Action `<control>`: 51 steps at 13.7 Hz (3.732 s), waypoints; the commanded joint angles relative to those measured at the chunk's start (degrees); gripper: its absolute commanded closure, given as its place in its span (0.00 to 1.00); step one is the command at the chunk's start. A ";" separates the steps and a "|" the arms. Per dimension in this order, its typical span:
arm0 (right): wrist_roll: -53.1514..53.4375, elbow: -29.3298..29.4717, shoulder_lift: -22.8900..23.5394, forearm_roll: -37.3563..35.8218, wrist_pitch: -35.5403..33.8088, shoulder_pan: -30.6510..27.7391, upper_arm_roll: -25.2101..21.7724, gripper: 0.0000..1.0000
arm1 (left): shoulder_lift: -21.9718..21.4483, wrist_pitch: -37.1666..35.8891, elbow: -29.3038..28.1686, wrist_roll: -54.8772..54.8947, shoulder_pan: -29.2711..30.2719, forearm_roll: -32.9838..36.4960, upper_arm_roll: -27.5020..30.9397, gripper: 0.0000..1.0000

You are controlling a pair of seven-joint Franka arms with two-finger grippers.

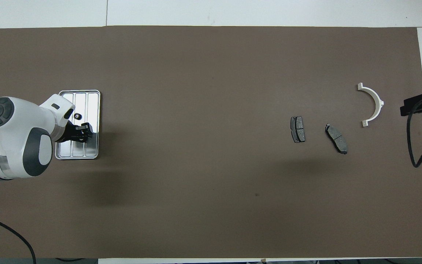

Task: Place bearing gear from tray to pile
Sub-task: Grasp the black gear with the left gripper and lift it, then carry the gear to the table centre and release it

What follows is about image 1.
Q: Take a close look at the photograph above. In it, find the white semicircular bracket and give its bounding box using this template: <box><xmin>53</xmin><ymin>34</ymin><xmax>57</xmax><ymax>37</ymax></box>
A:
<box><xmin>357</xmin><ymin>83</ymin><xmax>385</xmax><ymax>128</ymax></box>

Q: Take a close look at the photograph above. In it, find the brown table mat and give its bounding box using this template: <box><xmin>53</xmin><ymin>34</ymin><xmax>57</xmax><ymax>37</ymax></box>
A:
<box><xmin>0</xmin><ymin>26</ymin><xmax>422</xmax><ymax>259</ymax></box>

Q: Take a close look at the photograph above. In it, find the silver metal tray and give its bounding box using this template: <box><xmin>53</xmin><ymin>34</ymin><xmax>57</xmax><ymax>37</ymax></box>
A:
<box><xmin>55</xmin><ymin>90</ymin><xmax>101</xmax><ymax>160</ymax></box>

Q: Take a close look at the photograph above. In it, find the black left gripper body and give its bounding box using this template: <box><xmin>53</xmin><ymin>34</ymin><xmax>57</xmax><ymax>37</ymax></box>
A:
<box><xmin>55</xmin><ymin>122</ymin><xmax>82</xmax><ymax>143</ymax></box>

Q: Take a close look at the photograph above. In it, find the rectangular dark grey brake pad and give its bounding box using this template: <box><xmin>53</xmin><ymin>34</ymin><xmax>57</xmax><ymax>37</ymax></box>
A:
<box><xmin>290</xmin><ymin>116</ymin><xmax>306</xmax><ymax>143</ymax></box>

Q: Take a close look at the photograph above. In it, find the curved dark grey brake pad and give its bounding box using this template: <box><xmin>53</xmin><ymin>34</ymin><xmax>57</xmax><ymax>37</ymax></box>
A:
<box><xmin>325</xmin><ymin>124</ymin><xmax>348</xmax><ymax>155</ymax></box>

